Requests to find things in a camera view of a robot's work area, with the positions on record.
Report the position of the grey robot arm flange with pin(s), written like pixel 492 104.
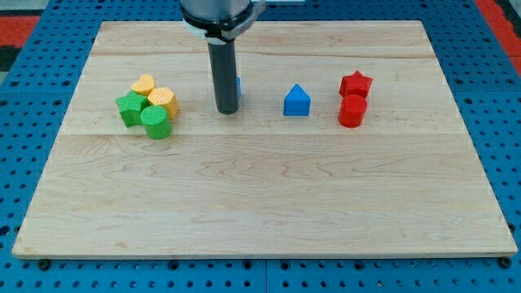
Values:
pixel 220 21

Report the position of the blue triangle block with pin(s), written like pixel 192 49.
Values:
pixel 297 102

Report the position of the red star block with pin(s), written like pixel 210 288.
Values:
pixel 356 83

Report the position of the green star block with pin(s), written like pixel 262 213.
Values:
pixel 130 107

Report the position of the wooden board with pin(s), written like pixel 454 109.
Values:
pixel 406 183

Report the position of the blue block behind rod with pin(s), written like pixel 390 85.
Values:
pixel 239 90

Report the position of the red cylinder block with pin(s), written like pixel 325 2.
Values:
pixel 352 111

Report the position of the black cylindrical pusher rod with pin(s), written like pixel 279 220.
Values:
pixel 224 76

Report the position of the green cylinder block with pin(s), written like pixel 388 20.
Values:
pixel 155 121

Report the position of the yellow hexagon block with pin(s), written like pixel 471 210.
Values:
pixel 166 98

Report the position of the yellow heart block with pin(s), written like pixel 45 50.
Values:
pixel 143 85

